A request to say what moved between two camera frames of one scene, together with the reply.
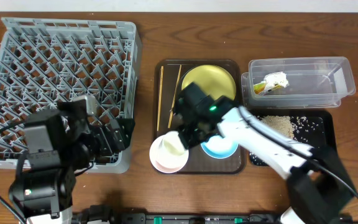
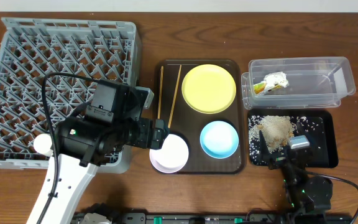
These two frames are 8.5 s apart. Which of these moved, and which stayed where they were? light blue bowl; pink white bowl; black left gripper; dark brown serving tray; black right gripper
Moved: black left gripper; black right gripper
Stayed: dark brown serving tray; light blue bowl; pink white bowl
